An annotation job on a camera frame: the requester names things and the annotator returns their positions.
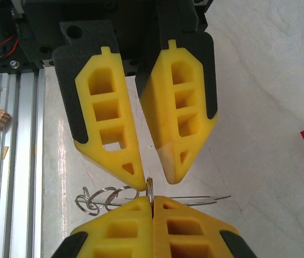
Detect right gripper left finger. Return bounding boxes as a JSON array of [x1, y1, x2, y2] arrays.
[[53, 195, 153, 258]]

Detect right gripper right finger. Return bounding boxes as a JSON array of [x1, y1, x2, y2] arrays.
[[152, 195, 257, 258]]

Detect silver metal keychain plate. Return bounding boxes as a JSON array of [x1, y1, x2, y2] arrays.
[[124, 195, 232, 207]]

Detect silver wire ring chain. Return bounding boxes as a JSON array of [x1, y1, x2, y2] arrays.
[[75, 185, 140, 217]]

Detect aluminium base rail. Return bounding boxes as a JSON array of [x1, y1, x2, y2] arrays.
[[0, 71, 46, 258]]

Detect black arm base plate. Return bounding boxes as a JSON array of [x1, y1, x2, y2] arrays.
[[0, 16, 38, 74]]

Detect red and black wires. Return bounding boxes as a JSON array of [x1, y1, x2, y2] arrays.
[[0, 33, 17, 59]]

